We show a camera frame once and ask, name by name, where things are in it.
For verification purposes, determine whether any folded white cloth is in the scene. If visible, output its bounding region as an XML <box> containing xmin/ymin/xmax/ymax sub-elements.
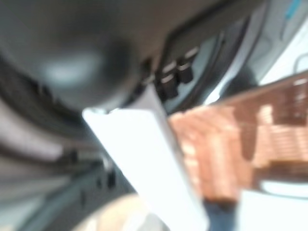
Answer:
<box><xmin>237</xmin><ymin>180</ymin><xmax>308</xmax><ymax>231</ymax></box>

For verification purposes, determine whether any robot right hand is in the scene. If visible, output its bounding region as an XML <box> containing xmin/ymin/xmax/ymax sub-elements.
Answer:
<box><xmin>81</xmin><ymin>45</ymin><xmax>210</xmax><ymax>231</ymax></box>

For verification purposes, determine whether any folded navy blue cloth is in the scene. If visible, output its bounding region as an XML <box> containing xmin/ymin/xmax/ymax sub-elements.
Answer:
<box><xmin>206</xmin><ymin>203</ymin><xmax>240</xmax><ymax>231</ymax></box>

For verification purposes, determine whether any rectangular wicker laundry basket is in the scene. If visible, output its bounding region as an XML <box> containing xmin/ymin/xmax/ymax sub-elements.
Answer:
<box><xmin>168</xmin><ymin>72</ymin><xmax>308</xmax><ymax>208</ymax></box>

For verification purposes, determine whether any grey washing machine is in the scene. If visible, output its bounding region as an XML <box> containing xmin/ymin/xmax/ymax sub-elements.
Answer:
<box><xmin>0</xmin><ymin>0</ymin><xmax>271</xmax><ymax>217</ymax></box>

